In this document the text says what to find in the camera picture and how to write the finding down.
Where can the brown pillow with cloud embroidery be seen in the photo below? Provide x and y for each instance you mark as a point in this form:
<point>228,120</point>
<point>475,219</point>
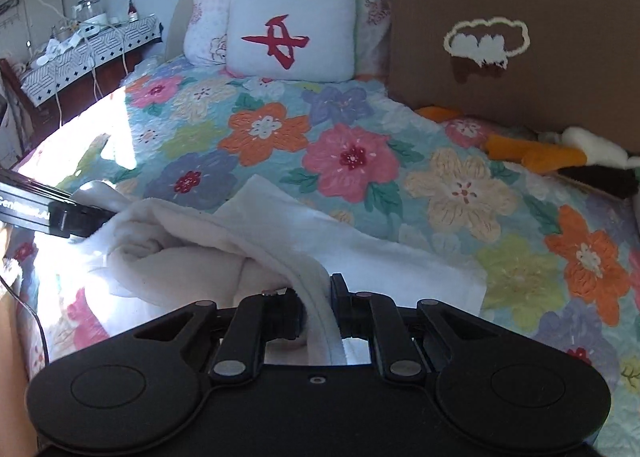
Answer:
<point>550,87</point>

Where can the floral quilt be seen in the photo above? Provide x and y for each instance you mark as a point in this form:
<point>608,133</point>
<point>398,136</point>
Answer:
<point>350,157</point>

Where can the side table with patterned cloth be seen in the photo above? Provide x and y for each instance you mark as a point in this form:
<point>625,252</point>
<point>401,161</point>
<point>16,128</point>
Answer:
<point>100,44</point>

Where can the glass pot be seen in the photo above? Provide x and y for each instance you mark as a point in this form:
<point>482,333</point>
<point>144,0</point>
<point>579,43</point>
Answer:
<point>62,31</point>

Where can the wooden side table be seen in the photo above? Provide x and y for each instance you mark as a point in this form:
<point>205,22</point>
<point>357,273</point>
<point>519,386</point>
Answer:
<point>30,107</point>

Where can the white and orange plush toy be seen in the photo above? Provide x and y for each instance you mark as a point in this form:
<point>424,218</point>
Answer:
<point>550,154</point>

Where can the glass jar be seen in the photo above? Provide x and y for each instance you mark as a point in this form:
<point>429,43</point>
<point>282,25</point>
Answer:
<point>90,7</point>

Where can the white pillow with red symbol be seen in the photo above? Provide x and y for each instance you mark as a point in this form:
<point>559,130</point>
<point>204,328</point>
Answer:
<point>260,12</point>

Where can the person's left forearm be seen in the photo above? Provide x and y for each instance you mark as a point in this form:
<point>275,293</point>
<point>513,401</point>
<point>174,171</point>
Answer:
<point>10,377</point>

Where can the small dark bottle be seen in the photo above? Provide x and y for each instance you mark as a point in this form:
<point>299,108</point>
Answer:
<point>133,11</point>

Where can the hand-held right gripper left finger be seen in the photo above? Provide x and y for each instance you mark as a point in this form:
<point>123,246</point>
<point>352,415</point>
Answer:
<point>280,317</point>

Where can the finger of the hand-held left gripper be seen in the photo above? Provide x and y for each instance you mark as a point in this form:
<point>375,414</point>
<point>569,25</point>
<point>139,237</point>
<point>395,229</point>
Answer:
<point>80,219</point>

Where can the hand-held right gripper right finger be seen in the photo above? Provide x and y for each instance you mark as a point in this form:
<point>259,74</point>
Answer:
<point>339,299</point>

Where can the white fleece garment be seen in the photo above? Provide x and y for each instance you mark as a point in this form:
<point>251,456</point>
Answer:
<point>200,247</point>

